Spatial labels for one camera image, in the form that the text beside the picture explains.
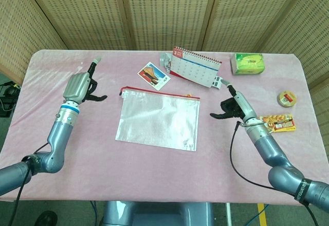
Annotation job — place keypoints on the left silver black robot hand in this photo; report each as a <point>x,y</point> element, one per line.
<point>77,87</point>

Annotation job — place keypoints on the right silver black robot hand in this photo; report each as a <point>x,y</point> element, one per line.
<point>244,106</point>

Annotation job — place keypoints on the clear zipper pouch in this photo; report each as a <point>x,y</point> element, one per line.
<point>156,120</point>

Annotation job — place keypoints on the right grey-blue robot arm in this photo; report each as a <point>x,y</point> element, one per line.
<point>270,149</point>

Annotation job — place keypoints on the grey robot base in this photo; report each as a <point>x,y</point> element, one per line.
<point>159,214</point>

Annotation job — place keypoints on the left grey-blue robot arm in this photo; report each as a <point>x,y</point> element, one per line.
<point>59,136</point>

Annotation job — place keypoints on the green tissue pack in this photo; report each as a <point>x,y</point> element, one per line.
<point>248,64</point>

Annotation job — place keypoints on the orange yellow snack box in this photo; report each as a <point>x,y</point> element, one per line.
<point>282,124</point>

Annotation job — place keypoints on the round wooden box red label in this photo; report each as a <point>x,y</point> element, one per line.
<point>286,98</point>

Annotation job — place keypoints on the red white desk calendar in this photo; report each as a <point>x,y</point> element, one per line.
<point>192,69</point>

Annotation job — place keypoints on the black equipment on floor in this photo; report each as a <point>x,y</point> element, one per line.
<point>9,92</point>

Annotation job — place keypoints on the bamboo folding screen panel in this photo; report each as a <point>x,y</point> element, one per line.
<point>82,12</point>
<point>20,30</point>
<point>308,30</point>
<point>167,12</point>
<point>252,12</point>

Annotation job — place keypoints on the postcard with temple picture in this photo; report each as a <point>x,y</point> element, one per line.
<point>153,75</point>

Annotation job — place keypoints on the silver foil packet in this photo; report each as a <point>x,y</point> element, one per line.
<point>164,59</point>

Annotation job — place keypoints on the white table leg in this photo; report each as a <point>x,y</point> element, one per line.
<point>228,214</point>

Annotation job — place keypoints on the pink tablecloth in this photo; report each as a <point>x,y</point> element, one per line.
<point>154,174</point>

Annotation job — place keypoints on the black shoe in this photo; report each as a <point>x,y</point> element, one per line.
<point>46,218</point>

